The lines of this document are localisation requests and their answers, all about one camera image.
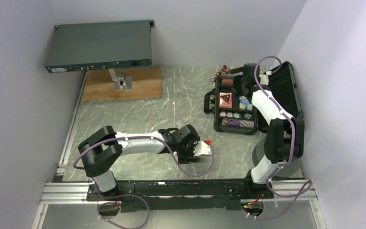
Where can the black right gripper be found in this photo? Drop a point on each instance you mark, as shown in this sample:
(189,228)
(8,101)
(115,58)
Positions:
(236,70)

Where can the blue playing card deck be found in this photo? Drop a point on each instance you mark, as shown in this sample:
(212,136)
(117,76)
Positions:
(244,104)

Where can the brown wooden board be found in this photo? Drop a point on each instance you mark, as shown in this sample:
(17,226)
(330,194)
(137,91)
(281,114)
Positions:
(147,84)

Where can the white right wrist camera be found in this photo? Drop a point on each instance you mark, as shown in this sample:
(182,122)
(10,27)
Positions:
(264,78)

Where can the red black triangle button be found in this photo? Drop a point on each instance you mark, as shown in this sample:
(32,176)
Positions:
(225,98)

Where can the black poker set case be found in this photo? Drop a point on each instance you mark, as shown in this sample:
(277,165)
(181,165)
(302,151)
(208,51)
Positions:
(223,98)

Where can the poker chips row in case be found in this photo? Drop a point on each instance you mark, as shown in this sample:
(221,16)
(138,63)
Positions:
(237,123)

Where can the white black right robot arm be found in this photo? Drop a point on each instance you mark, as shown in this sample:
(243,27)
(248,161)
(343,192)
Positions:
(284,137)

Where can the blue orange chip stack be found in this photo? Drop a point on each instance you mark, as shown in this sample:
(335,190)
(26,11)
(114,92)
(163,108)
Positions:
(248,116)

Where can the dark green rack unit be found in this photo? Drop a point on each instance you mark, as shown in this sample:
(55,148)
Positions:
(100,45)

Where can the black aluminium mounting rail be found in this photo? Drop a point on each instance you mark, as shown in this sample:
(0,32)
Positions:
(133,196)

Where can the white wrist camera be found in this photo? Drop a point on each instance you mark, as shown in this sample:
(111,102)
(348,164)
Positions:
(264,78)
(201,149)

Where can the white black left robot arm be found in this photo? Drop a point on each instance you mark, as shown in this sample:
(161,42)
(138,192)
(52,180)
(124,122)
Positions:
(99,152)

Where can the silver metal stand bracket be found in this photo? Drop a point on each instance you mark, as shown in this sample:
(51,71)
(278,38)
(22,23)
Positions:
(121,82)

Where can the red five chip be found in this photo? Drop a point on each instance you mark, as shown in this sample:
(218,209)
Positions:
(223,114)

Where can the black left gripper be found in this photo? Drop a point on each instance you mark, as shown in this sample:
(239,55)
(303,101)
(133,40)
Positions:
(183,159)

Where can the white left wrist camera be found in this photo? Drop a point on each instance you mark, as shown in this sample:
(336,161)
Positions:
(201,149)

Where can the red playing card deck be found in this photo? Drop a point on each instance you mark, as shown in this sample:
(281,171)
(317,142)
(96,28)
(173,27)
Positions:
(225,101)

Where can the green twenty chip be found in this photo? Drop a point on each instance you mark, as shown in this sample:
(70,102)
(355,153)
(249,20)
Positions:
(237,115)

